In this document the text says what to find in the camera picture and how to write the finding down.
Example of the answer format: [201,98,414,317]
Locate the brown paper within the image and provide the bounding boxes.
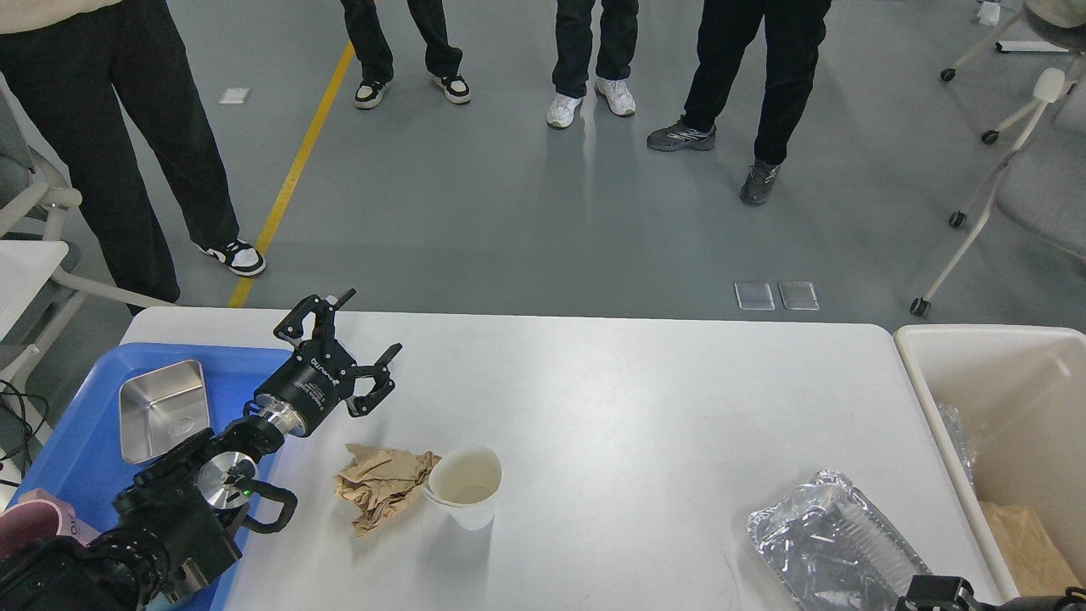
[980,502,1082,596]
[334,442,442,539]

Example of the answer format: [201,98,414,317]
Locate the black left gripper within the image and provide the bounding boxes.
[253,289,403,437]

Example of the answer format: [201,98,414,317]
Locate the pink ribbed mug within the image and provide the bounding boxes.
[1,488,100,560]

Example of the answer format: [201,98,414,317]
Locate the beige plastic bin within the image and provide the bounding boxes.
[893,324,1085,601]

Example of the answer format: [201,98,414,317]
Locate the white office chair right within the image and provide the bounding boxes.
[909,1,1085,317]

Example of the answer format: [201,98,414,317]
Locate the person with black white sneakers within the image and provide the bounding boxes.
[339,0,473,110]

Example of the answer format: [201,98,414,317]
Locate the white paper cup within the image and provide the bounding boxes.
[424,447,503,531]

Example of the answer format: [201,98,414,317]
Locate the square stainless steel container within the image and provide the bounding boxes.
[119,359,210,464]

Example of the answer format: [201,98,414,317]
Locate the grey white office chair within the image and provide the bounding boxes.
[1,97,166,368]

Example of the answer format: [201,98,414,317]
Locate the white side table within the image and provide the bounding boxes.
[1,239,73,387]

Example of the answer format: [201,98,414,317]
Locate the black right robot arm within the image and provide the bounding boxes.
[895,574,1085,610]

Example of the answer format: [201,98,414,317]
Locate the person with grey sneakers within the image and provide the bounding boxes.
[646,0,834,205]

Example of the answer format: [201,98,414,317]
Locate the brown paper in bin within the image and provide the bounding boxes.
[980,502,1082,596]

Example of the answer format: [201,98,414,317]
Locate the person in cream shirt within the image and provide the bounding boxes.
[1,1,266,303]

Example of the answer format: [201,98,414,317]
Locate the aluminium foil tray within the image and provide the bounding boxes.
[746,469,930,610]

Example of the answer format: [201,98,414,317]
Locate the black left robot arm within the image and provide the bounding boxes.
[3,294,400,610]

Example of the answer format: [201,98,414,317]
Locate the black cables at left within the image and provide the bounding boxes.
[0,382,48,489]

